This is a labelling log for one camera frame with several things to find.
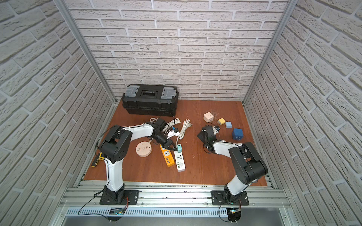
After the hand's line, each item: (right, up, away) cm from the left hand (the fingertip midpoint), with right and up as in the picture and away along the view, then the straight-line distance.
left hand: (176, 148), depth 90 cm
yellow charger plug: (+34, +17, +15) cm, 40 cm away
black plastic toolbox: (-19, +32, +8) cm, 38 cm away
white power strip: (+3, -7, -5) cm, 9 cm away
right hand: (+18, +8, +7) cm, 21 cm away
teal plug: (+2, +1, -4) cm, 5 cm away
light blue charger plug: (+39, +14, +13) cm, 43 cm away
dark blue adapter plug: (+42, +9, +5) cm, 43 cm away
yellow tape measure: (-49, -6, -4) cm, 50 cm away
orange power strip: (-5, -4, -4) cm, 8 cm away
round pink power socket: (-21, -1, 0) cm, 21 cm away
